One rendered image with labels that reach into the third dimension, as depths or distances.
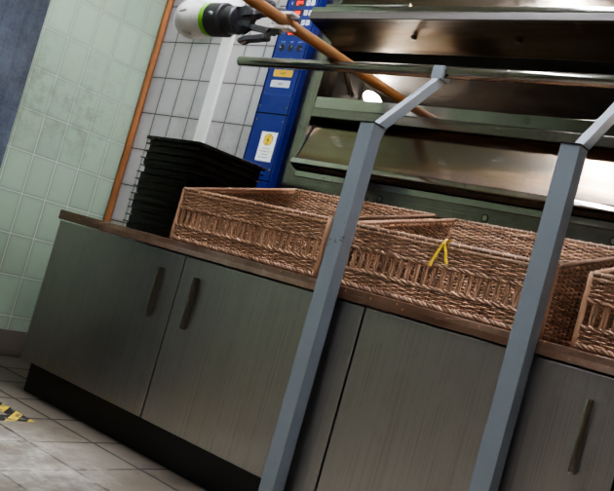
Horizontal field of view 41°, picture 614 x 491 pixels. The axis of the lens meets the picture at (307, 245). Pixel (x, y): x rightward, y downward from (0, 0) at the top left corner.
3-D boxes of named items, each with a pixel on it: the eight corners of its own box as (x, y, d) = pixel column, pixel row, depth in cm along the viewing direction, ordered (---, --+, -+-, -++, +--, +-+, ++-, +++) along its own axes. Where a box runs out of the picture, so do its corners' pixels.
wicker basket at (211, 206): (273, 268, 271) (295, 188, 272) (415, 308, 235) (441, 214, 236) (164, 237, 233) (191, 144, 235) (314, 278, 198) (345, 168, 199)
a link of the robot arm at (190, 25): (169, 41, 235) (163, 2, 231) (201, 34, 244) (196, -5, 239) (202, 43, 226) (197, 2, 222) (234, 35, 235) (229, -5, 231)
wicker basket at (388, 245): (428, 311, 234) (453, 217, 235) (624, 364, 197) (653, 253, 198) (324, 281, 197) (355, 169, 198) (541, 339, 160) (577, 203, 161)
